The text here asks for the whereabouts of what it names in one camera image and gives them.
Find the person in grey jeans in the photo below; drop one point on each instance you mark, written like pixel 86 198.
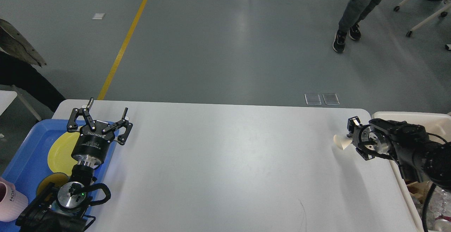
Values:
pixel 354 13

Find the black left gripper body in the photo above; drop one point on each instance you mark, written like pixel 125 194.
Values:
pixel 92 146

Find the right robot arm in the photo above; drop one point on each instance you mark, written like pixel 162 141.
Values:
pixel 409 146

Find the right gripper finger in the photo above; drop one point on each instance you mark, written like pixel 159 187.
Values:
pixel 364 155
pixel 353 126

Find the small white side table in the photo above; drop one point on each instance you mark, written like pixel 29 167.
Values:
pixel 8 96

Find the blue plastic tray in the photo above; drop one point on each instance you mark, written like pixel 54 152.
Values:
pixel 29 165

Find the crushed red can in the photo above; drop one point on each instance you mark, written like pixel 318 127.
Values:
pixel 442 225

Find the yellow plastic plate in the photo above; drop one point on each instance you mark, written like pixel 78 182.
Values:
pixel 59 158

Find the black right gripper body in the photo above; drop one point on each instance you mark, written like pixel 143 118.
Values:
pixel 372 141

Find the white paper cup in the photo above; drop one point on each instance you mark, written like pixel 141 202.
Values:
pixel 342 141

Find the brown paper bag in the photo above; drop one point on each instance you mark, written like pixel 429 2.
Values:
pixel 417 187

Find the white chair base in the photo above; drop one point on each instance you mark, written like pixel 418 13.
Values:
pixel 421 17

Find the pink mug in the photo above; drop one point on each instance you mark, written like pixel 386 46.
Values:
pixel 12 202

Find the white plastic bin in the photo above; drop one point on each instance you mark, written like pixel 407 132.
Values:
pixel 434 123

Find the aluminium foil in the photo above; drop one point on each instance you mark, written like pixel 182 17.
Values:
pixel 440 204
pixel 418 203

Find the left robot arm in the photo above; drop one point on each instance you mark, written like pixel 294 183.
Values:
pixel 63 208

